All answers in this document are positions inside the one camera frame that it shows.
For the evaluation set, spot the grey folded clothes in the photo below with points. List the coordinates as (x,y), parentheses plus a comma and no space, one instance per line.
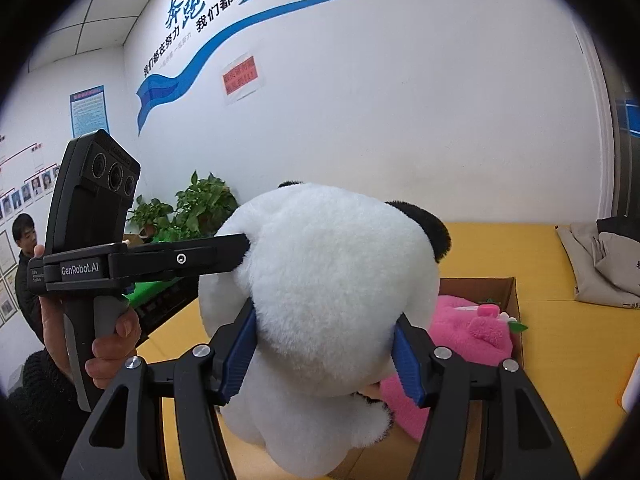
(595,270)

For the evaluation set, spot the person's left forearm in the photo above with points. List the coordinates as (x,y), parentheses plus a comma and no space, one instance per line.
(40,405)

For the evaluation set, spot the white flat object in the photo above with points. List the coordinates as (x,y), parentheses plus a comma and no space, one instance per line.
(632,392)

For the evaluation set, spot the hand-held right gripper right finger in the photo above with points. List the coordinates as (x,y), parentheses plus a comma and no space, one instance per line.
(407,365)

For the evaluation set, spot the red wall notice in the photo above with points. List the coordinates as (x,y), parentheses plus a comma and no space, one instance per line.
(240,80)

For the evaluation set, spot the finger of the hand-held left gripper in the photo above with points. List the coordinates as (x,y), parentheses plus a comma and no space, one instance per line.
(190,259)

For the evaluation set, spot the person's left hand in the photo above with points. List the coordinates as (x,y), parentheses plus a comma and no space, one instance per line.
(117,345)

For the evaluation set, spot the blue framed wall poster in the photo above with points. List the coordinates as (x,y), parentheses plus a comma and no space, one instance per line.
(89,110)

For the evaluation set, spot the panda plush toy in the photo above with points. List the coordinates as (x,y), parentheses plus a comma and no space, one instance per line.
(325,270)

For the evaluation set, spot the wall photo chart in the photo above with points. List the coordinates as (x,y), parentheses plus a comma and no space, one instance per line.
(30,190)

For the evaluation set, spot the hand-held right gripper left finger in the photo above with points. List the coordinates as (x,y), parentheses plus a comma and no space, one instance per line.
(239,355)

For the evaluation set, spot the pink plush toy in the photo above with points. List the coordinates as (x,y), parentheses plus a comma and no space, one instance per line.
(450,330)

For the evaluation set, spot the large green potted plant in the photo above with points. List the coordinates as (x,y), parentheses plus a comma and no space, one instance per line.
(205,205)

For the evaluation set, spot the small green potted plant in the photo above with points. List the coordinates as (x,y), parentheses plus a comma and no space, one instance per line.
(150,217)

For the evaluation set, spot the framed wall certificates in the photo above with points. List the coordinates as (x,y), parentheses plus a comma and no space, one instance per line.
(7,280)

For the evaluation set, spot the brown cardboard box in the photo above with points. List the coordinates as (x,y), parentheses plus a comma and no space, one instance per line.
(475,285)

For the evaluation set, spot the blue ribbon wall decal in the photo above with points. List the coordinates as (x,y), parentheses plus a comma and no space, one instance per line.
(160,92)

